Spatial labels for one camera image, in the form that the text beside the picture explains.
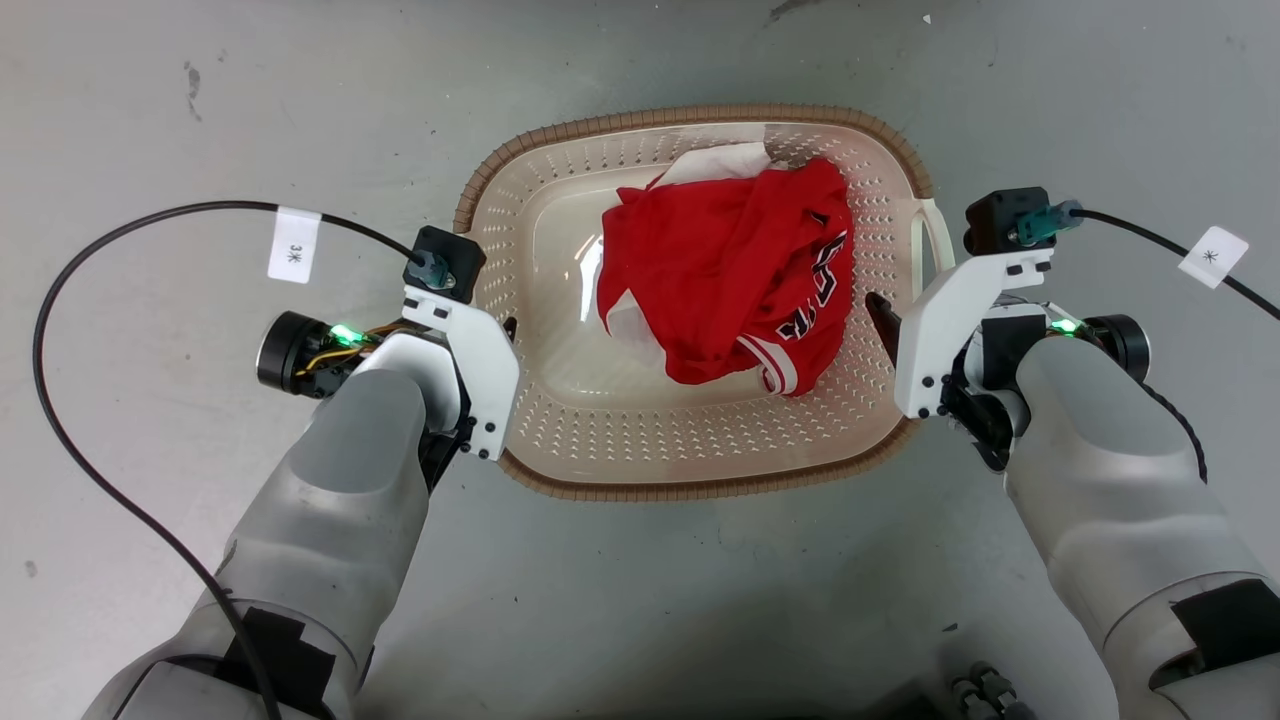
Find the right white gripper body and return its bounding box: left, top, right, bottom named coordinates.
left=893, top=248, right=1056, bottom=421

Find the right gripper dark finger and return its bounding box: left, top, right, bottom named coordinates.
left=864, top=291, right=903, bottom=368

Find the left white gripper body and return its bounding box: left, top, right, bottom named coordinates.
left=402, top=285, right=522, bottom=463

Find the beige laundry basket brown rim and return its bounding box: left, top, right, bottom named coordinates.
left=453, top=103, right=957, bottom=503

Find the red sports jersey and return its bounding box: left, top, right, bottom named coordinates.
left=596, top=157, right=858, bottom=398

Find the white garment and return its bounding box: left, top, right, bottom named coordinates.
left=648, top=141, right=777, bottom=189

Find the white cable tag with numeral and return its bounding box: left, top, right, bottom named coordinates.
left=267, top=206, right=324, bottom=285

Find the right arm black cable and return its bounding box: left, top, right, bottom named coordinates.
left=1076, top=208, right=1280, bottom=323

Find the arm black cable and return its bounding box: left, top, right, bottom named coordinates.
left=32, top=200, right=421, bottom=720
left=1076, top=208, right=1280, bottom=323

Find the white cable tag plain mark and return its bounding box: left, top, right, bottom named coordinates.
left=1177, top=225, right=1251, bottom=291

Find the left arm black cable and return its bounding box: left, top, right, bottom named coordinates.
left=32, top=200, right=421, bottom=720

